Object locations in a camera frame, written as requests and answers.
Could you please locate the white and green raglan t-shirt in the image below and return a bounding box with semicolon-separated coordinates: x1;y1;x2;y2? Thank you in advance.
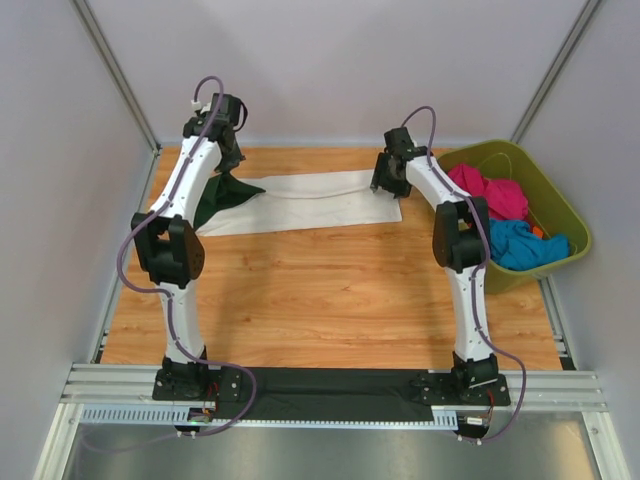
194;170;402;236

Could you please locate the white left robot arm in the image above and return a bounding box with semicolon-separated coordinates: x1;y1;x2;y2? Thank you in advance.
131;94;258;401

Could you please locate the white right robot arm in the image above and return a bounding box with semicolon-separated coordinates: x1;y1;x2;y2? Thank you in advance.
371;127;499;404

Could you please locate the magenta pink t-shirt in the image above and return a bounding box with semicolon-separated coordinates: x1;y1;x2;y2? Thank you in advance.
448;164;528;220

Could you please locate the blue t-shirt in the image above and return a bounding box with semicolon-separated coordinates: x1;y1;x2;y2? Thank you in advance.
490;219;570;271

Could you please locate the olive green plastic bin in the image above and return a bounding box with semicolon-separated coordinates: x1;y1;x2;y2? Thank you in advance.
437;140;592;294

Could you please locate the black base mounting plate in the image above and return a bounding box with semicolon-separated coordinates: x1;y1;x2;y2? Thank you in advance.
152;365;511;419

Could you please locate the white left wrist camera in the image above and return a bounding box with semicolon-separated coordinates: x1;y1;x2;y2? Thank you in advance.
191;100;212;115

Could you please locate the aluminium corner frame post left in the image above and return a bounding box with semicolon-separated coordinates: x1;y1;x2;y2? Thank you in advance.
70;0;160;153

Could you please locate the aluminium corner frame post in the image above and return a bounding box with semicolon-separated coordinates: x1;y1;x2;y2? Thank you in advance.
70;0;160;153
510;0;604;144

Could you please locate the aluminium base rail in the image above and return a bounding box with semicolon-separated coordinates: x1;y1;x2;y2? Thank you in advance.
61;364;608;412

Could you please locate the aluminium corner frame post right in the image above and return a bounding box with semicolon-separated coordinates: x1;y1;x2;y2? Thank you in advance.
510;0;604;144

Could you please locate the grey slotted cable duct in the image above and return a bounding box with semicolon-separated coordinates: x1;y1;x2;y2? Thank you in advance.
79;404;459;432

